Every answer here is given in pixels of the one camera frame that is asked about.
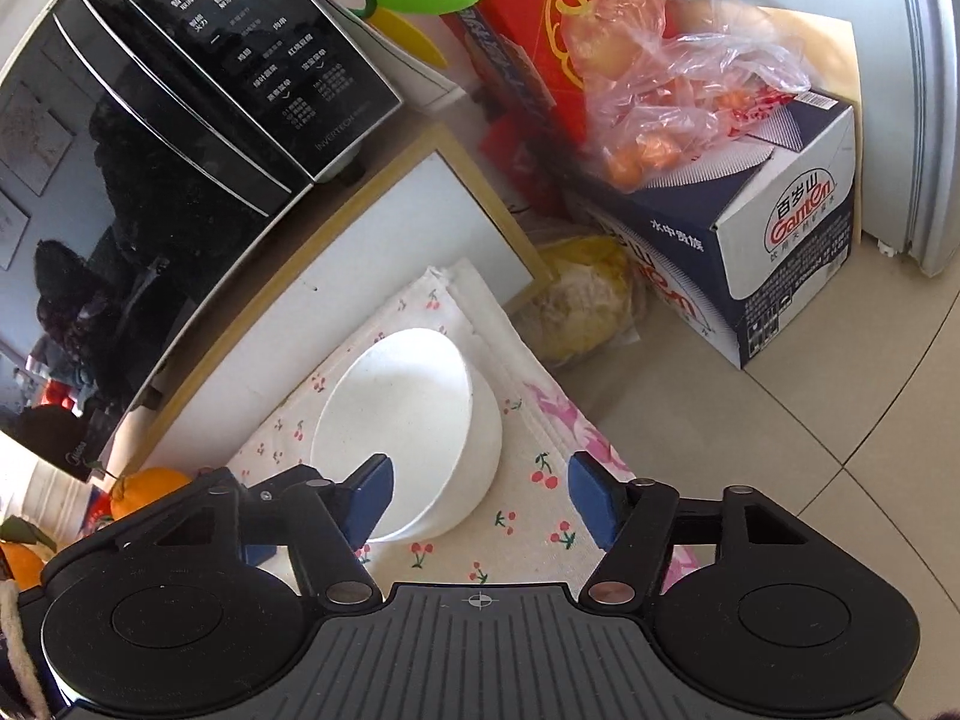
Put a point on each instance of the large orange with leaves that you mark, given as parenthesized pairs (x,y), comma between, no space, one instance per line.
(22,566)

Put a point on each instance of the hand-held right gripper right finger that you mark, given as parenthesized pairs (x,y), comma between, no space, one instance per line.
(592,495)

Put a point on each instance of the medium cream bowl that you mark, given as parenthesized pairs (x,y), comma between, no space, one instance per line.
(390,405)

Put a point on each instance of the navy and white carton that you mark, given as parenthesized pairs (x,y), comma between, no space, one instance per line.
(787,240)

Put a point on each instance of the red carton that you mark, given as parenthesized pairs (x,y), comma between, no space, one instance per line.
(525,30)

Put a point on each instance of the plastic bag of oranges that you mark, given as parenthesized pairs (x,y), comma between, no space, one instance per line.
(675,75)

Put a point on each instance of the yellow-green plastic piece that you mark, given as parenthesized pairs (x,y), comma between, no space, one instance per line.
(416,37)

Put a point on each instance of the cardboard sheet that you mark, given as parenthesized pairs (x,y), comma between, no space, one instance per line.
(817,52)

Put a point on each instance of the round orange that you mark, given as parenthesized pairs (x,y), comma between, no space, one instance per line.
(146,491)

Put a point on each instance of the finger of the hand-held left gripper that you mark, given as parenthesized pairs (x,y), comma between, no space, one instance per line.
(261,552)

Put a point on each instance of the black microwave oven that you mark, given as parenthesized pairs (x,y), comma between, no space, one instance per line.
(187,127)

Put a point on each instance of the yellow plastic bag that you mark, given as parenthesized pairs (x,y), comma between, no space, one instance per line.
(577,300)

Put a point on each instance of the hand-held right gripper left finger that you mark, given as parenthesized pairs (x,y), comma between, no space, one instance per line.
(373,491)

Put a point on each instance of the pink floral cloth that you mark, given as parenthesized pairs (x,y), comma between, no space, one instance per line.
(577,431)

